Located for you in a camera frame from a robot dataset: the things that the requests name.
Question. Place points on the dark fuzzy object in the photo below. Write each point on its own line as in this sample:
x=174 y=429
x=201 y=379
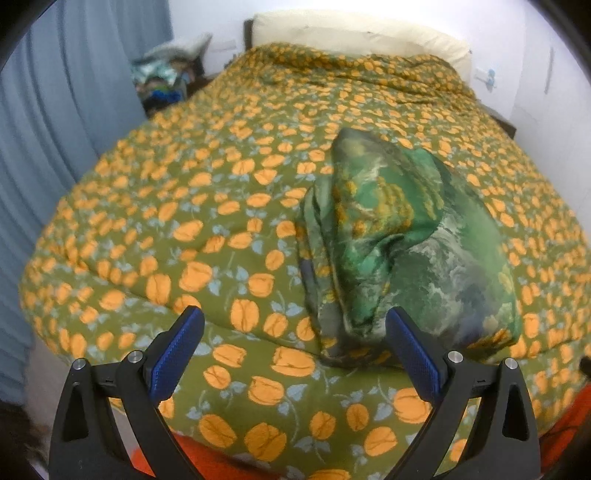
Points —
x=18 y=438

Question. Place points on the pile of clutter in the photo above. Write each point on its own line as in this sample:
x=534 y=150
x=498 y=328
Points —
x=161 y=74

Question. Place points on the blue grey curtain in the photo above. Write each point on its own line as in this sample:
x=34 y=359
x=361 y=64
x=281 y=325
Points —
x=55 y=115

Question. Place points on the green printed garment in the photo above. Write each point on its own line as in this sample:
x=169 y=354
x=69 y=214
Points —
x=392 y=240

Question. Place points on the orange red bed sheet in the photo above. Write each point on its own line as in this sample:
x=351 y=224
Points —
x=198 y=457

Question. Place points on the olive orange floral blanket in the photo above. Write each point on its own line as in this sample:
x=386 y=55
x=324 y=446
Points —
x=184 y=194

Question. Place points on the cream headboard pillow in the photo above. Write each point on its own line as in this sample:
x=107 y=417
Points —
x=346 y=32

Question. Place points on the white wall socket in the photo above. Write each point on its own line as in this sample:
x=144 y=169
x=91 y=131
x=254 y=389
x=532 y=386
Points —
x=485 y=78

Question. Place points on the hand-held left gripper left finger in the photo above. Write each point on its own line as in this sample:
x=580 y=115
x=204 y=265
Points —
x=178 y=355

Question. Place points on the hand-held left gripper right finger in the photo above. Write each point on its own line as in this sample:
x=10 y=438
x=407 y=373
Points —
x=415 y=355

